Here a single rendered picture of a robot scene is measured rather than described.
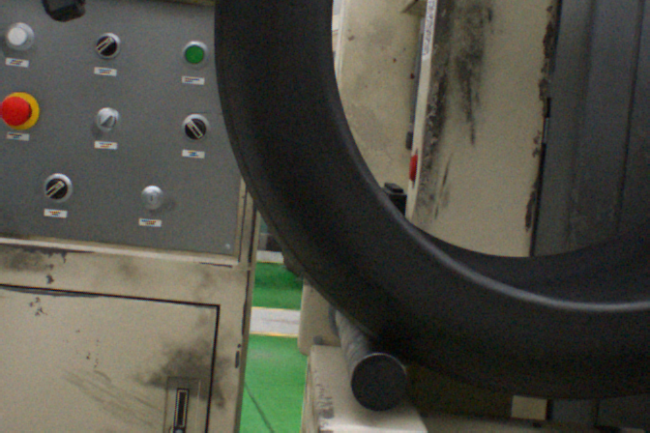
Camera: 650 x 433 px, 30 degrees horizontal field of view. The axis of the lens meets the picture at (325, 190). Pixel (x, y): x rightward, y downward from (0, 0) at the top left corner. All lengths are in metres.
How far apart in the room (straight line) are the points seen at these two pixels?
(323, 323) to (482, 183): 0.23
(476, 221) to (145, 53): 0.58
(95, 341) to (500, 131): 0.65
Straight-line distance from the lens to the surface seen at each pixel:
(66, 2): 1.06
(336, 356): 1.27
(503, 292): 0.95
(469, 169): 1.34
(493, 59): 1.35
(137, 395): 1.70
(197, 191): 1.70
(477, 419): 1.34
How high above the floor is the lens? 1.10
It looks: 3 degrees down
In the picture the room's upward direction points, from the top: 6 degrees clockwise
